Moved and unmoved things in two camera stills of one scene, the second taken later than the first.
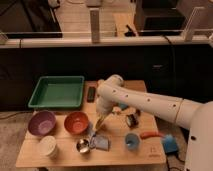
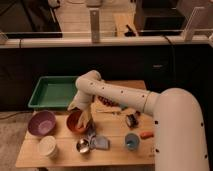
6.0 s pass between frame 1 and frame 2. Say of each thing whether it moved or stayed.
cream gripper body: moved
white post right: stayed
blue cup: stayed
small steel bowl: stayed
